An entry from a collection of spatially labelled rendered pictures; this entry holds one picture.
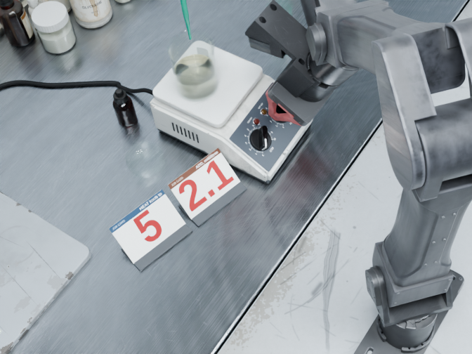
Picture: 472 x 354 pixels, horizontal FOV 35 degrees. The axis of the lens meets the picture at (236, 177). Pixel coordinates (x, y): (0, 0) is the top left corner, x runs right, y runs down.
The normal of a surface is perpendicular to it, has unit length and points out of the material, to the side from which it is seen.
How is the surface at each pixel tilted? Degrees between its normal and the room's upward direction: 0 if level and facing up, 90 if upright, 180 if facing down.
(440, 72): 53
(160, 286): 0
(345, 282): 0
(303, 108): 29
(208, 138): 90
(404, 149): 90
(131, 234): 40
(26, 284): 0
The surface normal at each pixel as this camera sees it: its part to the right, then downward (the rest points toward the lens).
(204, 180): 0.37, -0.03
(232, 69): -0.07, -0.54
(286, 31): 0.36, -0.26
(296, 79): -0.55, 0.72
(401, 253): -0.95, 0.22
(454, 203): 0.25, 0.82
